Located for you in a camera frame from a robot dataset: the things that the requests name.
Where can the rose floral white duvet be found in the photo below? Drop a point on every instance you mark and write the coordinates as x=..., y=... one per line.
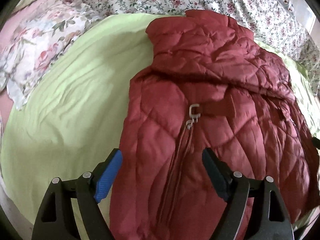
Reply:
x=268, y=20

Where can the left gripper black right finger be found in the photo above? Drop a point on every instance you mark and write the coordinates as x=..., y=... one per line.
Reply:
x=268, y=219

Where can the light green bed sheet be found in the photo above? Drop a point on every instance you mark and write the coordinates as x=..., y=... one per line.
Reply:
x=75, y=117

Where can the red quilted puffer jacket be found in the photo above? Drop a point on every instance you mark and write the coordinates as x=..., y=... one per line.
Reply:
x=209, y=85

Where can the large-flower pastel quilt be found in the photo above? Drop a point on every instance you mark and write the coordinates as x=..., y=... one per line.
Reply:
x=38, y=41

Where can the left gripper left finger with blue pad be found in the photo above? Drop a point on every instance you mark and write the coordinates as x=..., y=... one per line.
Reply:
x=55, y=218

